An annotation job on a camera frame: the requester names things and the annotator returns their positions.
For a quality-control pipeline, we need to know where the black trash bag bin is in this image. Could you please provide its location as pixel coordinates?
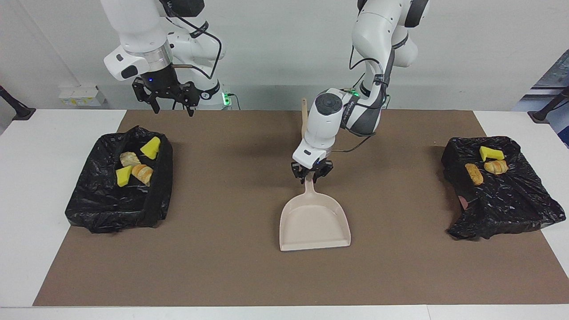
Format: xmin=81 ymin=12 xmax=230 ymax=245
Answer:
xmin=65 ymin=125 xmax=174 ymax=234
xmin=441 ymin=136 xmax=567 ymax=241

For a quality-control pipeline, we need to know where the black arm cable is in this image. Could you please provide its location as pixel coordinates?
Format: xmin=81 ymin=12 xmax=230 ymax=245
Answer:
xmin=158 ymin=0 xmax=222 ymax=81
xmin=331 ymin=44 xmax=388 ymax=154

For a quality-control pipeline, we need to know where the brown table mat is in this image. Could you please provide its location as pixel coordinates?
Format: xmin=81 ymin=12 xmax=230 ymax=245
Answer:
xmin=33 ymin=110 xmax=569 ymax=306

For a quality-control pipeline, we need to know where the beige brush with black bristles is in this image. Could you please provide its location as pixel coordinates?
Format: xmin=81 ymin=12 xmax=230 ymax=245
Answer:
xmin=301 ymin=98 xmax=310 ymax=140

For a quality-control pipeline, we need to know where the black stand leg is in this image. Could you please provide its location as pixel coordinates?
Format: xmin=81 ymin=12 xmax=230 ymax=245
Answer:
xmin=528 ymin=87 xmax=569 ymax=123
xmin=0 ymin=85 xmax=36 ymax=120

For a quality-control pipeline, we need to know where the blue grey background panel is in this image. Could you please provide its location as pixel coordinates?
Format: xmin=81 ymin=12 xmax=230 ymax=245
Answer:
xmin=511 ymin=49 xmax=569 ymax=147

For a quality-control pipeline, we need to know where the orange striped croissant piece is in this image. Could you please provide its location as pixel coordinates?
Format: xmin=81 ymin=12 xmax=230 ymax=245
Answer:
xmin=483 ymin=160 xmax=509 ymax=175

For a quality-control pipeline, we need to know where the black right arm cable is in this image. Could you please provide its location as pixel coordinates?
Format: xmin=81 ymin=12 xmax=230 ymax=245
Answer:
xmin=158 ymin=0 xmax=222 ymax=81

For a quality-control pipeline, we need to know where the brown oval bread roll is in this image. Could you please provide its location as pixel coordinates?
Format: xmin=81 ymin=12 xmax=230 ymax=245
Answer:
xmin=464 ymin=163 xmax=485 ymax=186

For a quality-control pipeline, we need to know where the yellow sponge piece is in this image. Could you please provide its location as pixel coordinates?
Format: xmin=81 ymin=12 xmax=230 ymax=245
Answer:
xmin=140 ymin=136 xmax=161 ymax=160
xmin=479 ymin=146 xmax=506 ymax=162
xmin=116 ymin=165 xmax=133 ymax=188

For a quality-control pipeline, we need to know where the pale striped bread piece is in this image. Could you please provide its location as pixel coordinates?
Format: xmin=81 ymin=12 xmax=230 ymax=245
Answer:
xmin=132 ymin=164 xmax=154 ymax=187

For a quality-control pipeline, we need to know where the white wall socket box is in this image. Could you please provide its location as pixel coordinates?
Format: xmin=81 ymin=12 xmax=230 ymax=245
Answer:
xmin=59 ymin=85 xmax=106 ymax=107

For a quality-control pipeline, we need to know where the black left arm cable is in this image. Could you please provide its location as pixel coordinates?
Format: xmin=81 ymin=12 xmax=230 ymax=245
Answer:
xmin=331 ymin=44 xmax=388 ymax=154

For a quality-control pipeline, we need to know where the beige plastic dustpan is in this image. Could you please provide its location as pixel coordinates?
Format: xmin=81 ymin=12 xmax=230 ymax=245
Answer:
xmin=279 ymin=176 xmax=352 ymax=252

